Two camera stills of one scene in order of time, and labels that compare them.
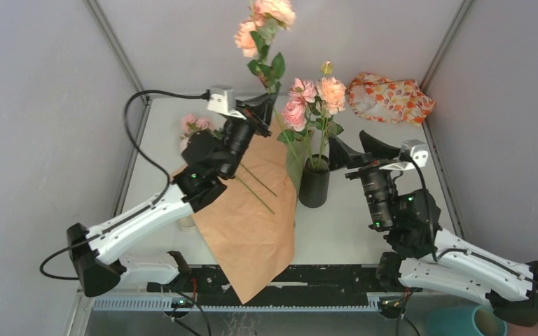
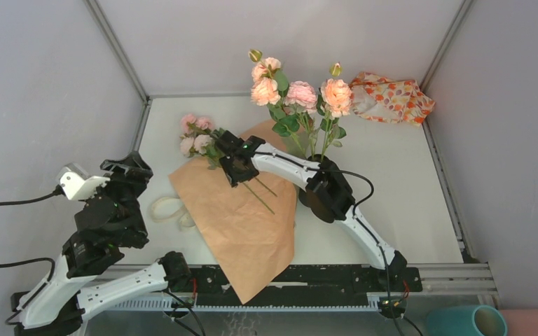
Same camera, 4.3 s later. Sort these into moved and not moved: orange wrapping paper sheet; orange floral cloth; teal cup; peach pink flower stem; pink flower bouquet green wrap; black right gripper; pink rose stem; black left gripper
Moved: black left gripper; peach pink flower stem; pink rose stem; black right gripper
Not moved: teal cup; pink flower bouquet green wrap; orange wrapping paper sheet; orange floral cloth
